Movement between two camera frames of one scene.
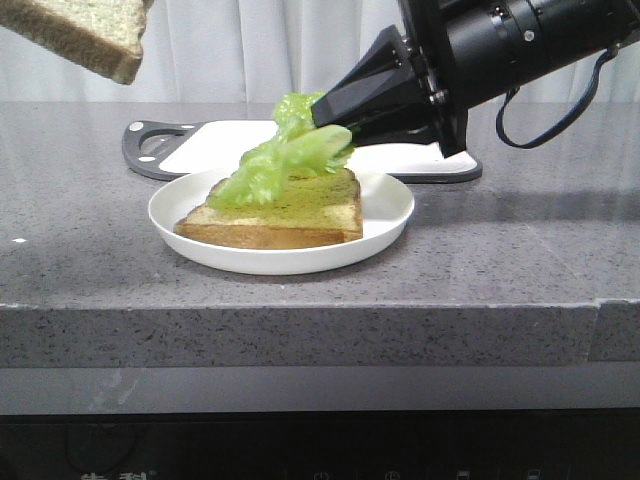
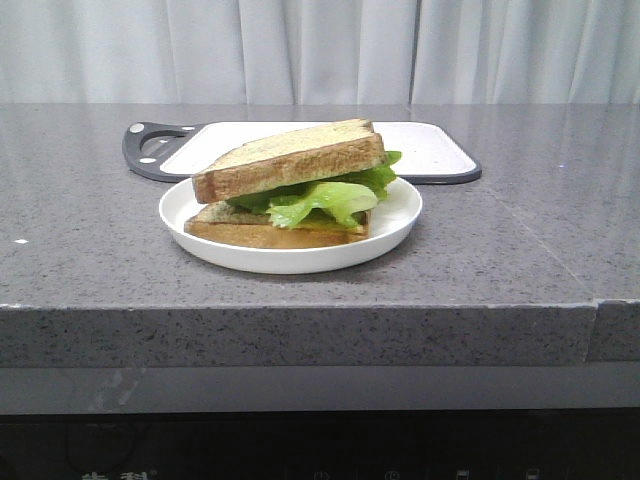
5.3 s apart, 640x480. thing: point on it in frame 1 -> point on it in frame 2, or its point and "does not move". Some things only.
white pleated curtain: (269, 51) does not move
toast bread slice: (104, 35) -> (295, 158)
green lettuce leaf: (296, 142) -> (347, 199)
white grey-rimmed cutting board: (168, 150) does not move
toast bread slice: (312, 209) does not move
